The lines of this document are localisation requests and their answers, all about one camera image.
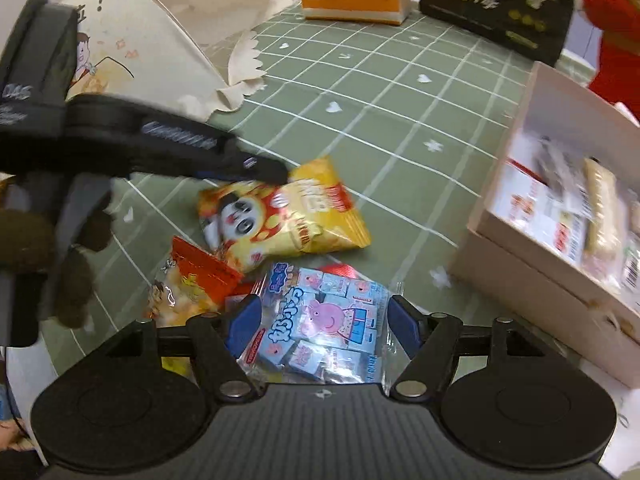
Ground pink cardboard box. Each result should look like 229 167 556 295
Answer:
450 63 639 388

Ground snacks inside pink box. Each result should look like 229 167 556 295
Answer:
488 129 639 310

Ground red plush toy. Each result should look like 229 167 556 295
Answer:
577 0 639 119

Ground green grid tablecloth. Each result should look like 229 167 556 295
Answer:
43 7 533 377

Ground yellow panda snack bag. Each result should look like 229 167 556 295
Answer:
198 157 371 274

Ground cream paper bag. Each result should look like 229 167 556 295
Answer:
64 0 293 120

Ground black plum gift box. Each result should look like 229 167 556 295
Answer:
420 0 575 66

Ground blue Peppa Pig snack pack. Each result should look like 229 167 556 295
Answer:
239 262 390 385

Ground red orange snack bag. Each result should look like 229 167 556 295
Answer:
143 236 243 327

